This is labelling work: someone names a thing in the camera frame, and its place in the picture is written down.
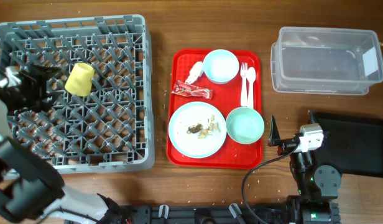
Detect mint green bowl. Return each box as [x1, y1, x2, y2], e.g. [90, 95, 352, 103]
[226, 107, 265, 144]

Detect yellow plastic cup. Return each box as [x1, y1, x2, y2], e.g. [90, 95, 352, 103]
[65, 63, 95, 96]

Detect light blue bowl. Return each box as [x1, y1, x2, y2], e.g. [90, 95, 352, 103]
[203, 49, 240, 85]

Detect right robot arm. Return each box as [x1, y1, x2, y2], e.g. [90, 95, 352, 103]
[270, 110, 341, 224]

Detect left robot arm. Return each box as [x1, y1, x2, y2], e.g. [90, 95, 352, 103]
[0, 65, 132, 223]

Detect grey dishwasher rack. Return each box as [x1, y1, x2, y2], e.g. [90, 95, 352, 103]
[0, 14, 155, 174]

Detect black tray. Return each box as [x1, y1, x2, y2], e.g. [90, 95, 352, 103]
[315, 111, 383, 178]

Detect clear plastic bin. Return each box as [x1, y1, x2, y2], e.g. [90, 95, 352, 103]
[270, 27, 383, 95]

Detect red plastic tray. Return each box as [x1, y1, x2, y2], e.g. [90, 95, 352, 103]
[166, 49, 263, 169]

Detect white plastic spoon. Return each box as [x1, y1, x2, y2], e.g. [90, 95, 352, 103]
[246, 67, 256, 108]

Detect food scraps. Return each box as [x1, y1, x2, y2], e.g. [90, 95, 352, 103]
[187, 114, 221, 139]

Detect white plastic fork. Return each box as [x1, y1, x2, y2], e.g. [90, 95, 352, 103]
[240, 62, 247, 107]

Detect light blue plate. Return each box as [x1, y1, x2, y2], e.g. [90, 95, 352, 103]
[168, 101, 227, 159]

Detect crumpled white napkin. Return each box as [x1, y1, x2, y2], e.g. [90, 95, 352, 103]
[185, 61, 203, 85]

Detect red snack wrapper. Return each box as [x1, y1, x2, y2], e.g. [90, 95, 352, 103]
[171, 80, 213, 99]

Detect black cable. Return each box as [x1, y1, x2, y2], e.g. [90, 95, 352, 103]
[241, 144, 301, 224]

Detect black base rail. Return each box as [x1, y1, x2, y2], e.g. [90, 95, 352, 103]
[122, 203, 341, 224]

